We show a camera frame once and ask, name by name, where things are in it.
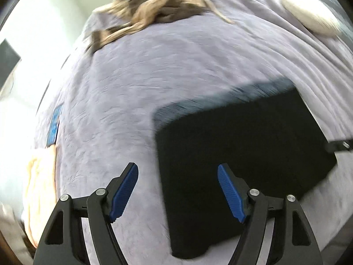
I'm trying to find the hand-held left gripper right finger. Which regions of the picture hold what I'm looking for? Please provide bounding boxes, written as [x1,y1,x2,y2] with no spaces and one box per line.
[217,163,324,265]

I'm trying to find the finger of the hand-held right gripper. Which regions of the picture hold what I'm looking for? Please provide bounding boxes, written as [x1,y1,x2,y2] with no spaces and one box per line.
[325,139,353,153]

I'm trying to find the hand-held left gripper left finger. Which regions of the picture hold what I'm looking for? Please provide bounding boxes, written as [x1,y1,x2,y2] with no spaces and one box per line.
[33,162,139,265]

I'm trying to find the black and blue floral pants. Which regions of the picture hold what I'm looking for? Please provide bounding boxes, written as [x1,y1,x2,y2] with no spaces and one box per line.
[152,77,338,260]

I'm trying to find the peach towel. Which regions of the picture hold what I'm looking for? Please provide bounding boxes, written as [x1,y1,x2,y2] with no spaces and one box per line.
[26,145,57,250]

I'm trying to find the lavender textured blanket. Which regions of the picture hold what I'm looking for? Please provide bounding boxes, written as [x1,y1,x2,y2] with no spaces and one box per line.
[21,0,353,265]

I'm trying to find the white pillow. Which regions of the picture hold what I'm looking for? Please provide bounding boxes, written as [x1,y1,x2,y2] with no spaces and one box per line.
[281,0,342,38]

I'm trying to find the pile of brown clothes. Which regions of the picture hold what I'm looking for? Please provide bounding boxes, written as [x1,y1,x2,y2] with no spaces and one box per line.
[85,0,235,54]

